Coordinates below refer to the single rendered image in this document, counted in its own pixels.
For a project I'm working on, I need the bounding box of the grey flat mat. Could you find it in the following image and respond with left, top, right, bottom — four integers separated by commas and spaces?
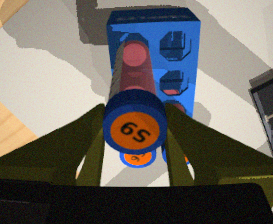
0, 0, 273, 187

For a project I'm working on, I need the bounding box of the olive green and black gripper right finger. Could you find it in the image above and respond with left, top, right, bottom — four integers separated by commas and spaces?
165, 103, 273, 208

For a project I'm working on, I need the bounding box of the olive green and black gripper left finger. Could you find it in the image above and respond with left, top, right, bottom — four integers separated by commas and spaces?
0, 103, 105, 186

